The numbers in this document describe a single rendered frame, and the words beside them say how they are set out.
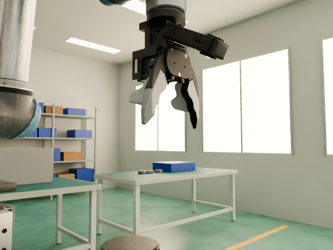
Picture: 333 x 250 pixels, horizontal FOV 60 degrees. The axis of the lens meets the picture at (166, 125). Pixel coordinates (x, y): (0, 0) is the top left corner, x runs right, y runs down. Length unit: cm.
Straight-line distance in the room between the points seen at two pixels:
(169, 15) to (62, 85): 684
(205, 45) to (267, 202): 463
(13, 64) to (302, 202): 438
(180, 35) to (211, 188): 519
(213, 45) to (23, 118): 55
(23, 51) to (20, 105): 14
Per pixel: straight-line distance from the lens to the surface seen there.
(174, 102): 57
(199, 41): 47
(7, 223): 67
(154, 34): 55
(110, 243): 182
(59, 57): 744
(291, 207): 485
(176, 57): 51
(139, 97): 47
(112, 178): 348
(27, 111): 85
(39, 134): 644
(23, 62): 86
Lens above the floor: 112
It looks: 4 degrees up
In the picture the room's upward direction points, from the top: straight up
